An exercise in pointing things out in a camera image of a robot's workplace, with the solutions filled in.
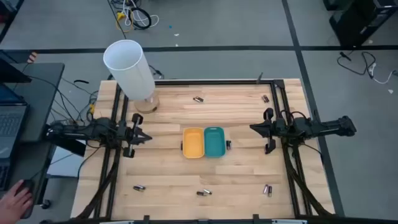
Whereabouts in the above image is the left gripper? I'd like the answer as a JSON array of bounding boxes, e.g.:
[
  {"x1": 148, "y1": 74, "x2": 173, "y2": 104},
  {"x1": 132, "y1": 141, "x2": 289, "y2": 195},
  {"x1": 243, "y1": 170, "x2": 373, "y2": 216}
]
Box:
[{"x1": 119, "y1": 113, "x2": 153, "y2": 158}]

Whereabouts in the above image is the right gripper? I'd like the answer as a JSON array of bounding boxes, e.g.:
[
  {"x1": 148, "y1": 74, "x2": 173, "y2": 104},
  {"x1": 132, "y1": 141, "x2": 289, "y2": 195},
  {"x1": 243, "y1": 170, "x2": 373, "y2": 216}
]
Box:
[{"x1": 249, "y1": 108, "x2": 285, "y2": 155}]

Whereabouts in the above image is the teal plastic bin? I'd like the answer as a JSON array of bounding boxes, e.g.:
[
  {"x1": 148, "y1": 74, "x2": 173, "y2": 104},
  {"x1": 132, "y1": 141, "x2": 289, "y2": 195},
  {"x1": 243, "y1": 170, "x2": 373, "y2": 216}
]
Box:
[{"x1": 203, "y1": 126, "x2": 226, "y2": 159}]

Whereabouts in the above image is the yellow plastic bin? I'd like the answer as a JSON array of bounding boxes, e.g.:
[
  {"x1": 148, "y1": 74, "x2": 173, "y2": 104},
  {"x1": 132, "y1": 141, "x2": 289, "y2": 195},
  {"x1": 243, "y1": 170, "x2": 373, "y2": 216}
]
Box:
[{"x1": 182, "y1": 127, "x2": 205, "y2": 159}]

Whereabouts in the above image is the white floor sheet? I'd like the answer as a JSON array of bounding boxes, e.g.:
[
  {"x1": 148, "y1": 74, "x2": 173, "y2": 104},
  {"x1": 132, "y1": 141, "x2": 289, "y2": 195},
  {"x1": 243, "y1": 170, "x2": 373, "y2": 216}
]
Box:
[{"x1": 46, "y1": 139, "x2": 88, "y2": 178}]

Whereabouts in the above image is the black side desk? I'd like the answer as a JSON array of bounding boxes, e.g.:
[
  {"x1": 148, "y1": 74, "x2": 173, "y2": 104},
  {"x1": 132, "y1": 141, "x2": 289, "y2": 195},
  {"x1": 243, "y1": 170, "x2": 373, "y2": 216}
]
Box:
[{"x1": 0, "y1": 62, "x2": 87, "y2": 220}]

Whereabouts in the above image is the black computer mouse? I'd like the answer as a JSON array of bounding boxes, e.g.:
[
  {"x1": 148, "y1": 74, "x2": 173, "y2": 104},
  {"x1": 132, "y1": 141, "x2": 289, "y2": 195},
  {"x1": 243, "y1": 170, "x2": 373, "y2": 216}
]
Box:
[{"x1": 15, "y1": 179, "x2": 35, "y2": 220}]

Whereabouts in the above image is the dark grey laptop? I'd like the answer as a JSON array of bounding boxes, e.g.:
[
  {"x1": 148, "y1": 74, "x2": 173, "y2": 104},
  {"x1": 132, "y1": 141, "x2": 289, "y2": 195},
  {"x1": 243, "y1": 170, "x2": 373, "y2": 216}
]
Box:
[{"x1": 0, "y1": 83, "x2": 31, "y2": 191}]

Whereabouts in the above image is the black computer tower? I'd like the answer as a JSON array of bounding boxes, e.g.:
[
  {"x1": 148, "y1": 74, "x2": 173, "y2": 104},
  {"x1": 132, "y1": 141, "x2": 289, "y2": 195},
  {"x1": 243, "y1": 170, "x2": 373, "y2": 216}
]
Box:
[{"x1": 328, "y1": 0, "x2": 398, "y2": 48}]

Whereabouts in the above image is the person's hand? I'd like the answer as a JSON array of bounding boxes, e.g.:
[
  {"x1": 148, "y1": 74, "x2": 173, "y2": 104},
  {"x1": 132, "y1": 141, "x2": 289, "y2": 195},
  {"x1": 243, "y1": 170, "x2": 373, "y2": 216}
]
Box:
[{"x1": 0, "y1": 179, "x2": 34, "y2": 224}]

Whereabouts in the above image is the black monitor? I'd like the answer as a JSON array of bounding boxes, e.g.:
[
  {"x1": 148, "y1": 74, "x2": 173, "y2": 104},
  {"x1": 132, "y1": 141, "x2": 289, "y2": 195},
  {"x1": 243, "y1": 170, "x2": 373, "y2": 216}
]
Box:
[{"x1": 0, "y1": 49, "x2": 32, "y2": 84}]

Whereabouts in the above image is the right arm wrist cable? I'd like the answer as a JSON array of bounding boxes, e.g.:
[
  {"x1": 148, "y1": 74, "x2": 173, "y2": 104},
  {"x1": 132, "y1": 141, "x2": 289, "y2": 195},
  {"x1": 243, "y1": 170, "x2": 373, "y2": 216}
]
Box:
[{"x1": 280, "y1": 108, "x2": 309, "y2": 126}]

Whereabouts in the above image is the black lamp cable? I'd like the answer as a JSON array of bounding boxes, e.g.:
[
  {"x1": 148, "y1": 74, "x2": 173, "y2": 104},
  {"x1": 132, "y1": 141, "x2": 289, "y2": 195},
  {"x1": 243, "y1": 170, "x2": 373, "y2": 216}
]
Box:
[{"x1": 149, "y1": 64, "x2": 165, "y2": 80}]

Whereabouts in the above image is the black aluminium table frame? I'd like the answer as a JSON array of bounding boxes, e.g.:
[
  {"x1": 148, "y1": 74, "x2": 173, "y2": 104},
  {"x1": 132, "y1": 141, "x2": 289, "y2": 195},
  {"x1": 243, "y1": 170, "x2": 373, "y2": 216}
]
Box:
[{"x1": 73, "y1": 79, "x2": 335, "y2": 224}]

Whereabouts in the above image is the black braided cable sleeve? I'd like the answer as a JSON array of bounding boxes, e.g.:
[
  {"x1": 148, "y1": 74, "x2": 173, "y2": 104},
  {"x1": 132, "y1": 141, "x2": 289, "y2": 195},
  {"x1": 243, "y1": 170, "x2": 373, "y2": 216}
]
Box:
[
  {"x1": 74, "y1": 149, "x2": 121, "y2": 220},
  {"x1": 285, "y1": 152, "x2": 329, "y2": 217}
]

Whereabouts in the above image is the long thin black cable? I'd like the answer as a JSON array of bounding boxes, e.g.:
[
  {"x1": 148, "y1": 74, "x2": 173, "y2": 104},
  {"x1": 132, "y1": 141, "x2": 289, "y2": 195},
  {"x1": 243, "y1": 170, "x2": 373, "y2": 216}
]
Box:
[{"x1": 107, "y1": 0, "x2": 127, "y2": 40}]

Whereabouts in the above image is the black floor cable with plug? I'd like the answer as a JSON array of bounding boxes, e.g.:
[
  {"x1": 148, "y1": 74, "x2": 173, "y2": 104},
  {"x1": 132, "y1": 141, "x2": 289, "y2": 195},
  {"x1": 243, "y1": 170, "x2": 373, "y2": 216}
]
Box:
[{"x1": 336, "y1": 50, "x2": 377, "y2": 76}]

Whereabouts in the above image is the black coiled cable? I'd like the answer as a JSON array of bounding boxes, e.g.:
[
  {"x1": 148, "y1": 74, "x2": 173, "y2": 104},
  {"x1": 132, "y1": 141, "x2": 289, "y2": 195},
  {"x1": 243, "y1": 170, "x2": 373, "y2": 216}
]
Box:
[{"x1": 129, "y1": 6, "x2": 152, "y2": 31}]

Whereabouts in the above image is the white cable with adapter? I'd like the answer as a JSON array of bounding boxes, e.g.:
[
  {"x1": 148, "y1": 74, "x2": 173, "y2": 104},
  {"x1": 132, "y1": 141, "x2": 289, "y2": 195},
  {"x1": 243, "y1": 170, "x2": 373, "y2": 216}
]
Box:
[{"x1": 368, "y1": 62, "x2": 398, "y2": 85}]

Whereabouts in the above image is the yellow floor cable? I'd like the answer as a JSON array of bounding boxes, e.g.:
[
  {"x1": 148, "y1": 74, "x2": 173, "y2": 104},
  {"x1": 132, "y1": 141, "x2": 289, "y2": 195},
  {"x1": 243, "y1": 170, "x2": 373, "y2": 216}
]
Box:
[{"x1": 115, "y1": 11, "x2": 134, "y2": 34}]

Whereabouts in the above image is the white floor cable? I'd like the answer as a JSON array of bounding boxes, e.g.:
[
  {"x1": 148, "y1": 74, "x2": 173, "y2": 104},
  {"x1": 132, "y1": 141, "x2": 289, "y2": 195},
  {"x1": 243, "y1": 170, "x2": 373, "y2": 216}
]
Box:
[{"x1": 123, "y1": 0, "x2": 160, "y2": 28}]

